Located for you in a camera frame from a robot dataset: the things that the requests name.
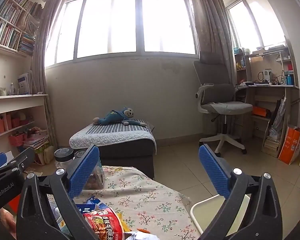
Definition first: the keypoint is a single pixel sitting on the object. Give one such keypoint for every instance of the blue plush monkey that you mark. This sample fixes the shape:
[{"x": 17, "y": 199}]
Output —
[{"x": 115, "y": 117}]

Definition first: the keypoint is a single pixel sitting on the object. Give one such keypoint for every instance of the orange peel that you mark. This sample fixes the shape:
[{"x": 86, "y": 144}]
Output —
[{"x": 141, "y": 229}]

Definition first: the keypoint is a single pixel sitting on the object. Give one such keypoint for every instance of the pink basket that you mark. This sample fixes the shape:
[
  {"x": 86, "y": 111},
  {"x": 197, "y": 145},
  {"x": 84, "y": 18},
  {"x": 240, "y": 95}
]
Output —
[{"x": 16, "y": 140}]

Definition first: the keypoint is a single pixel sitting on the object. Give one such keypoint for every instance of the blue bottle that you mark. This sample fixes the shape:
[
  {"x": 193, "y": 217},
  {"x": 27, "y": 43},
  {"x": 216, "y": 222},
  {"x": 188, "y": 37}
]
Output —
[{"x": 289, "y": 80}]

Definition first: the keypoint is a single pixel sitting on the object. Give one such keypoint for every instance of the white shelf unit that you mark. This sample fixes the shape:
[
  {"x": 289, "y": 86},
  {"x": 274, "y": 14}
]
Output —
[{"x": 15, "y": 102}]

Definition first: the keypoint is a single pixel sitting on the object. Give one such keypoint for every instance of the blue snack packet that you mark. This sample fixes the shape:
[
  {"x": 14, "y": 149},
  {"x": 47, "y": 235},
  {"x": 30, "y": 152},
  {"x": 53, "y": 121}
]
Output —
[{"x": 88, "y": 205}]

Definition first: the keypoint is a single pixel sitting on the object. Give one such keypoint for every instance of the small white-framed window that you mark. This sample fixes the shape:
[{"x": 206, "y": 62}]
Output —
[{"x": 255, "y": 22}]

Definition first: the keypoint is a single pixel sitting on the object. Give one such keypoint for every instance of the clear jar of peanuts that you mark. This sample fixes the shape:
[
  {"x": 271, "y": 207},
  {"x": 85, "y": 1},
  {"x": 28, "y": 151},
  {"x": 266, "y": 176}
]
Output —
[{"x": 63, "y": 155}]

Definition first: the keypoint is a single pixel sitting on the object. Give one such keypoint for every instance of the floral tablecloth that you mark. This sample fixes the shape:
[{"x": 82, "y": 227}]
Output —
[{"x": 145, "y": 195}]

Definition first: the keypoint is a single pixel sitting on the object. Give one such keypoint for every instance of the white desk device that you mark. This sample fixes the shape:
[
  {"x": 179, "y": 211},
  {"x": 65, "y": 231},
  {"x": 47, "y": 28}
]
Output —
[{"x": 267, "y": 74}]

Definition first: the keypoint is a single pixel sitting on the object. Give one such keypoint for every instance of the orange box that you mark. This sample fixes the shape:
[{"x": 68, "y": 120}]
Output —
[{"x": 259, "y": 111}]

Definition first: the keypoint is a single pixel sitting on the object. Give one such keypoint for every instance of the white plastic wrapper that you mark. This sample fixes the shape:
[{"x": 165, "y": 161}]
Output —
[{"x": 142, "y": 236}]

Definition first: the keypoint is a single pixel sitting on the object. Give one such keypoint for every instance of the white woven bag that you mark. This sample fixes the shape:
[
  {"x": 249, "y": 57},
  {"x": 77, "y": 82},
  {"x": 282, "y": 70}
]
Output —
[{"x": 49, "y": 155}]

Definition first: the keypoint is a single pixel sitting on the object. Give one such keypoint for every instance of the grey curtain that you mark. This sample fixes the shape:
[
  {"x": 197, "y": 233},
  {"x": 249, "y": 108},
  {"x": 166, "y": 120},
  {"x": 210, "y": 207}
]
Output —
[
  {"x": 210, "y": 30},
  {"x": 40, "y": 55}
]

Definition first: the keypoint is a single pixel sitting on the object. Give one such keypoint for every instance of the wooden desk with hutch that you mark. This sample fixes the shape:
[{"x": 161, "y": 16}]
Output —
[{"x": 272, "y": 90}]

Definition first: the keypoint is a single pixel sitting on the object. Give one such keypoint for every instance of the striped quilted mat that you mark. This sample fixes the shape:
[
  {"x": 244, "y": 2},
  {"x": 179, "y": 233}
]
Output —
[{"x": 115, "y": 135}]

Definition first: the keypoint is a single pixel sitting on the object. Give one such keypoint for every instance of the red snack packet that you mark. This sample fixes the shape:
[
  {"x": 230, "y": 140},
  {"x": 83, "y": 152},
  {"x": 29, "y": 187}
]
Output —
[{"x": 102, "y": 222}]

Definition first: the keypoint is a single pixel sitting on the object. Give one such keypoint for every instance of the silver black bag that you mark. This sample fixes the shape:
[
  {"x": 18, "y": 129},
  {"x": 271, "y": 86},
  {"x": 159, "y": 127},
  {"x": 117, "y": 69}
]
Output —
[{"x": 278, "y": 120}]

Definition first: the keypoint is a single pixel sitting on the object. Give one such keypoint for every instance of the stack of papers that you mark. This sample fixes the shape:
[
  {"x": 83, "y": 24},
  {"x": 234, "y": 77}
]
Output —
[{"x": 36, "y": 138}]

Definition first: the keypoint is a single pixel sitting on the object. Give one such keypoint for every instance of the orange paper bag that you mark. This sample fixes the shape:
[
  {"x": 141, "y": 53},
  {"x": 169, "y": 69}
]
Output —
[{"x": 290, "y": 145}]

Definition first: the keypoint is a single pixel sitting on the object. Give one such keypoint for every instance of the stack of books under desk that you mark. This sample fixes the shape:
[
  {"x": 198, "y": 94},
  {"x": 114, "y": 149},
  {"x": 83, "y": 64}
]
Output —
[{"x": 271, "y": 146}]

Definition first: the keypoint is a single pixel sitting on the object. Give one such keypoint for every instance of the large white-framed window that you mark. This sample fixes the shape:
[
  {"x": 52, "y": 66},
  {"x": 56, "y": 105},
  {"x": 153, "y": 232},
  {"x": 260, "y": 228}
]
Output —
[{"x": 115, "y": 22}]

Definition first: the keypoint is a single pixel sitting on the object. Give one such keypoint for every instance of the clear jar of brown nuts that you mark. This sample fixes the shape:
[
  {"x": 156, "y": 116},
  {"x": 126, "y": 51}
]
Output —
[{"x": 96, "y": 177}]

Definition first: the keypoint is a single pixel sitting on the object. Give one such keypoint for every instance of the dark grey ottoman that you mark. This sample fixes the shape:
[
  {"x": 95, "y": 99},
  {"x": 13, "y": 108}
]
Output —
[{"x": 130, "y": 155}]

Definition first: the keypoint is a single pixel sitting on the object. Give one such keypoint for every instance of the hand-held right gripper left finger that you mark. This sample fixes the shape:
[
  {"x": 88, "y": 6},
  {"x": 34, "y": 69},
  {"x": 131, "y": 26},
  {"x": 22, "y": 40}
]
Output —
[{"x": 83, "y": 170}]

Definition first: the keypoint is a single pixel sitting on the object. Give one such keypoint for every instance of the row of books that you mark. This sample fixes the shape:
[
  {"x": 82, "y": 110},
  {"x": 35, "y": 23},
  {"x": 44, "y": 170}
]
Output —
[{"x": 7, "y": 27}]

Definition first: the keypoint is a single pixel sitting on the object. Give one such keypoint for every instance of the grey office chair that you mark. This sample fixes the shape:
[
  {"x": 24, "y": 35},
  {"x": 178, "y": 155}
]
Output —
[{"x": 222, "y": 105}]

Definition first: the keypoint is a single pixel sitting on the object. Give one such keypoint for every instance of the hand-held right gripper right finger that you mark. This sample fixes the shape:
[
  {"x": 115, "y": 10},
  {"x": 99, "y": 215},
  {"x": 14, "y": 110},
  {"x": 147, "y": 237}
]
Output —
[{"x": 212, "y": 170}]

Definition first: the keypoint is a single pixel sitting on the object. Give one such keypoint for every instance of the white plastic bin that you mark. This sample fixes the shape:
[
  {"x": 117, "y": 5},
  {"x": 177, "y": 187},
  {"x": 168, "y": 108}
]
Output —
[{"x": 205, "y": 207}]

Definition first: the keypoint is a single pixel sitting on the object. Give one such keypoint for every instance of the yellow packet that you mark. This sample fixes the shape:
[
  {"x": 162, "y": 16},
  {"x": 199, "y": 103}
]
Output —
[{"x": 123, "y": 222}]

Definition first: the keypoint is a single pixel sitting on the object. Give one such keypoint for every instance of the person's left hand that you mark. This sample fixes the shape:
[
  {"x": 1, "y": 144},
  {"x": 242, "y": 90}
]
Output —
[{"x": 9, "y": 223}]

